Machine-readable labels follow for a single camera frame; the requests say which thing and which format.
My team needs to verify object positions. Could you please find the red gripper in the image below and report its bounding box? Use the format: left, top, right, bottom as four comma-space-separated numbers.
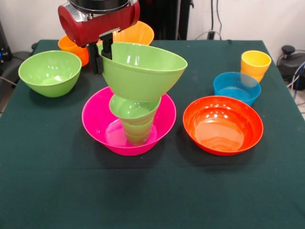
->
58, 0, 141, 75

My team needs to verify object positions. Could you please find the large green plastic bowl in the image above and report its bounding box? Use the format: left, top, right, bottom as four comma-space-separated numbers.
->
101, 42, 188, 103
18, 50, 82, 98

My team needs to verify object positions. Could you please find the small green plastic bowl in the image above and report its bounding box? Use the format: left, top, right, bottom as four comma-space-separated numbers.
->
109, 94, 162, 120

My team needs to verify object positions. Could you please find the pink plastic bowl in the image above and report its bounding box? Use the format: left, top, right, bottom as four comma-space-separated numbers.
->
81, 86, 177, 156

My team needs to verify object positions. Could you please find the green plastic cup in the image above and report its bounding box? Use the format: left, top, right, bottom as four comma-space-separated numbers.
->
122, 114, 155, 146

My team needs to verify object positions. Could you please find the black computer tower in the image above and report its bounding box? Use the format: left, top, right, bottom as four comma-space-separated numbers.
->
0, 20, 13, 62

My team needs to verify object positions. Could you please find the orange plastic cup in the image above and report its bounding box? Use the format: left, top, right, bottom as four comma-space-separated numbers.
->
58, 35, 89, 67

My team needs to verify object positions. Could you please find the large orange plastic bowl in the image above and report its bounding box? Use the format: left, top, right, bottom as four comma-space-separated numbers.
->
112, 21, 155, 46

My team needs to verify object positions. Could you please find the dark grey floor case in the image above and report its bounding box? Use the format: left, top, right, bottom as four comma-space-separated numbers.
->
0, 51, 31, 83

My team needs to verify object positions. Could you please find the blue plastic bowl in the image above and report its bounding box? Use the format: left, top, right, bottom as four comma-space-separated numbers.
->
213, 72, 262, 106

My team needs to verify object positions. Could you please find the red plastic bowl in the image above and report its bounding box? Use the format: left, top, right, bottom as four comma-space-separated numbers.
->
183, 95, 264, 156

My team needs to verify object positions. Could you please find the dark green table cloth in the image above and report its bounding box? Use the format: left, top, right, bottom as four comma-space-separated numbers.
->
0, 39, 305, 229

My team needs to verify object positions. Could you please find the yellow plastic cup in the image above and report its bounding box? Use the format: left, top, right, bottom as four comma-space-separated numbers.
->
241, 50, 272, 83

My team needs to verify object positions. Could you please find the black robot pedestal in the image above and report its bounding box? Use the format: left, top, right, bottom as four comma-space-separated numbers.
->
138, 0, 191, 41

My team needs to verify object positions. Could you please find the black wall cable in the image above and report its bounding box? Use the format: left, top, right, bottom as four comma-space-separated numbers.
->
215, 0, 224, 34

